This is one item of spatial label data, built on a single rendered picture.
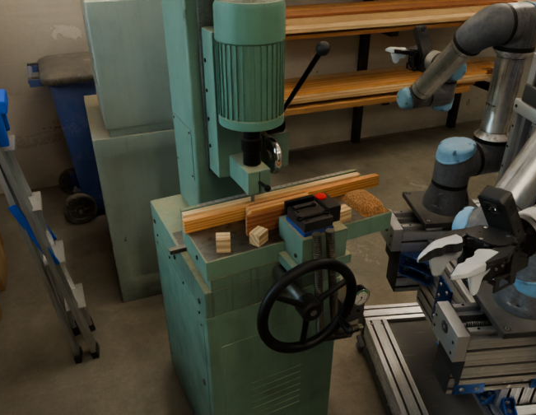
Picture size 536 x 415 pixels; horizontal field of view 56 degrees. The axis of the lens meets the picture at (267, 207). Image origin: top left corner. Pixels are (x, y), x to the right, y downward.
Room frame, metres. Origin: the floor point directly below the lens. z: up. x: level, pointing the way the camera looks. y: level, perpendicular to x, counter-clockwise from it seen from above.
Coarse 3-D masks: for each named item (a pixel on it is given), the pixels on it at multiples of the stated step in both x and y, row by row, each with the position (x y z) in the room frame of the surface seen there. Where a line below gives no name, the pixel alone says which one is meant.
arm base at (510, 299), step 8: (504, 280) 1.00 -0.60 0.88; (504, 288) 0.98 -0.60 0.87; (512, 288) 0.97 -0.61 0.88; (496, 296) 0.99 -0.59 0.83; (504, 296) 0.97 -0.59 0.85; (512, 296) 0.96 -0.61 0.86; (520, 296) 0.95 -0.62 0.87; (528, 296) 0.94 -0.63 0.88; (504, 304) 0.96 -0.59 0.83; (512, 304) 0.95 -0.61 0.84; (520, 304) 0.95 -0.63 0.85; (528, 304) 0.93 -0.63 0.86; (512, 312) 0.94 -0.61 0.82; (520, 312) 0.93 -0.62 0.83; (528, 312) 0.93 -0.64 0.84
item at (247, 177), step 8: (232, 160) 1.32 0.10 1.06; (240, 160) 1.31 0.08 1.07; (232, 168) 1.32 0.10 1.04; (240, 168) 1.27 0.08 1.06; (248, 168) 1.26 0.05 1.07; (256, 168) 1.26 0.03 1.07; (264, 168) 1.26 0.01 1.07; (232, 176) 1.33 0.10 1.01; (240, 176) 1.27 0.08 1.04; (248, 176) 1.22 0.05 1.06; (256, 176) 1.23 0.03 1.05; (264, 176) 1.25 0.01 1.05; (240, 184) 1.27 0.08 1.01; (248, 184) 1.22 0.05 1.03; (256, 184) 1.23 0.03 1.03; (248, 192) 1.23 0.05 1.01; (256, 192) 1.23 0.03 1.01
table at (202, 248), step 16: (352, 208) 1.32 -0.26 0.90; (240, 224) 1.23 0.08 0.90; (352, 224) 1.24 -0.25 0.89; (368, 224) 1.27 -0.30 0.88; (384, 224) 1.29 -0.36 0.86; (192, 240) 1.15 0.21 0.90; (208, 240) 1.15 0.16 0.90; (240, 240) 1.15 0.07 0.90; (272, 240) 1.15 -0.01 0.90; (208, 256) 1.07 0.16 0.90; (224, 256) 1.07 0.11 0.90; (240, 256) 1.09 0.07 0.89; (256, 256) 1.11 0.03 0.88; (272, 256) 1.13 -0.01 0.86; (288, 256) 1.12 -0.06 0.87; (208, 272) 1.05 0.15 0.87; (224, 272) 1.06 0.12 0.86
